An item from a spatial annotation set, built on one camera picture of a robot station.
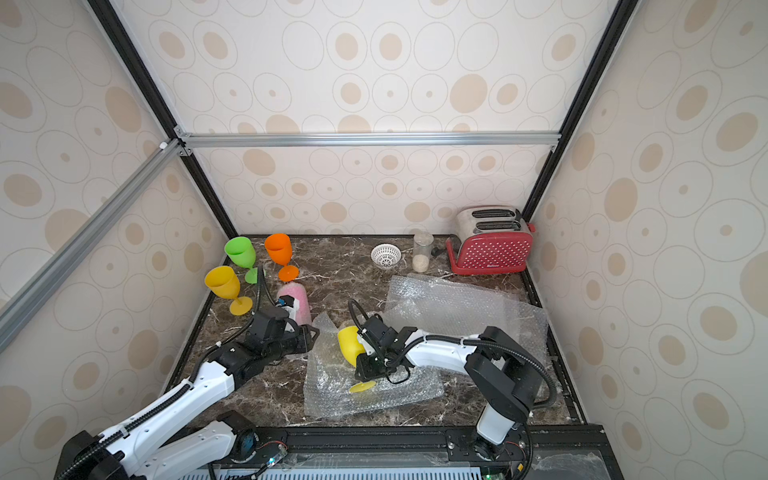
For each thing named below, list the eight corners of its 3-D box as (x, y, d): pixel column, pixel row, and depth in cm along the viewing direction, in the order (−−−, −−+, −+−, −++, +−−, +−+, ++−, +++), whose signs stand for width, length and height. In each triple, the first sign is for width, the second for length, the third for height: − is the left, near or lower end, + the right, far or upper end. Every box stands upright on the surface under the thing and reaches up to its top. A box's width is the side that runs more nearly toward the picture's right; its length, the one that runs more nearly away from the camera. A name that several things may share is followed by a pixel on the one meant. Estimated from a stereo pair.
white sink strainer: (370, 264, 114) (370, 255, 110) (377, 250, 118) (377, 241, 114) (395, 270, 112) (396, 261, 108) (401, 256, 116) (402, 247, 112)
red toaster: (450, 275, 110) (459, 242, 97) (445, 239, 122) (451, 205, 109) (521, 275, 110) (540, 242, 97) (509, 239, 122) (523, 205, 109)
